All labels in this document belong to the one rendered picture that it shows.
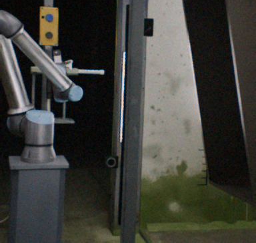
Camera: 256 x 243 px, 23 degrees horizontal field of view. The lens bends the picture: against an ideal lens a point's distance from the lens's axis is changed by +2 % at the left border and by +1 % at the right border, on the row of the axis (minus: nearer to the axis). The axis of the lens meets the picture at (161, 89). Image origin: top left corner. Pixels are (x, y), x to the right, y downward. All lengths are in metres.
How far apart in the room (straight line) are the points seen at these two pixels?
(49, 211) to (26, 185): 0.19
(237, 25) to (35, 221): 1.50
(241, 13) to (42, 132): 1.26
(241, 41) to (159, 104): 1.21
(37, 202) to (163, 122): 1.25
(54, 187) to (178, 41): 1.47
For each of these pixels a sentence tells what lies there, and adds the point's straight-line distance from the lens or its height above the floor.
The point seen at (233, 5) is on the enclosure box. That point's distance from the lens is 3.25.
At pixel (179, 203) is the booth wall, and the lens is 4.46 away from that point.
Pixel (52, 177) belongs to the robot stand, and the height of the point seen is 0.57.
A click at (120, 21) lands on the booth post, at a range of 4.28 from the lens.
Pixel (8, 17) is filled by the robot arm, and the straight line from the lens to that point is 3.43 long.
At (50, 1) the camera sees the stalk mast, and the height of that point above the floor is 1.60.
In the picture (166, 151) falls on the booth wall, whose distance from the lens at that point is 4.35.
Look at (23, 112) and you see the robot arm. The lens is 3.59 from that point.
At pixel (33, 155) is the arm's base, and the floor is 0.68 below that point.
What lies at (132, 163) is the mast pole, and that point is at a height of 0.84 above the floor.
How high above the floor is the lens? 1.24
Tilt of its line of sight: 3 degrees down
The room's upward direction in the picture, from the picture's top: 2 degrees clockwise
